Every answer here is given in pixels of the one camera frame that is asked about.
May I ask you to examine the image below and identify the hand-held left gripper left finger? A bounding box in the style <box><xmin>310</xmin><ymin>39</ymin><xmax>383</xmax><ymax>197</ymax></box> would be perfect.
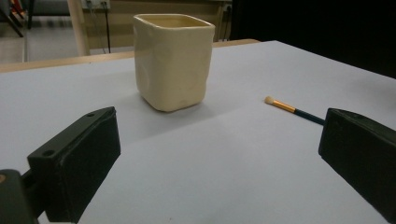
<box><xmin>26</xmin><ymin>105</ymin><xmax>121</xmax><ymax>224</ymax></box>

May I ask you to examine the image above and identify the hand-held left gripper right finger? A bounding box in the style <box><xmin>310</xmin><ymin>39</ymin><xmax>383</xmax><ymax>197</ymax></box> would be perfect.
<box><xmin>318</xmin><ymin>107</ymin><xmax>396</xmax><ymax>224</ymax></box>

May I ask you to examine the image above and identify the small makeup brush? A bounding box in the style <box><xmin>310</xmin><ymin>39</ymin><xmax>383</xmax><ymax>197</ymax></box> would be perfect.
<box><xmin>263</xmin><ymin>95</ymin><xmax>326</xmax><ymax>126</ymax></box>

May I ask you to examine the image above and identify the cream ceramic square cup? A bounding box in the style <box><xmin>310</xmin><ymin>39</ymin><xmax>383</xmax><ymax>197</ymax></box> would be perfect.
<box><xmin>133</xmin><ymin>13</ymin><xmax>216</xmax><ymax>113</ymax></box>

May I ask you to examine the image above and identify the light wooden post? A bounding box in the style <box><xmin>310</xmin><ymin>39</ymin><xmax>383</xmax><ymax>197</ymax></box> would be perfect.
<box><xmin>66</xmin><ymin>0</ymin><xmax>92</xmax><ymax>57</ymax></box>

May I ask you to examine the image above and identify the black cable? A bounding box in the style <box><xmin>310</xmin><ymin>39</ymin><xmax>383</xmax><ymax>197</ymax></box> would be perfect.
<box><xmin>102</xmin><ymin>2</ymin><xmax>112</xmax><ymax>54</ymax></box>

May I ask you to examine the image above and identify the white wall socket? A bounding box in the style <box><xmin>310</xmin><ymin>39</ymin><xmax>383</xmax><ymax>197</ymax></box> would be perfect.
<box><xmin>81</xmin><ymin>0</ymin><xmax>111</xmax><ymax>10</ymax></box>

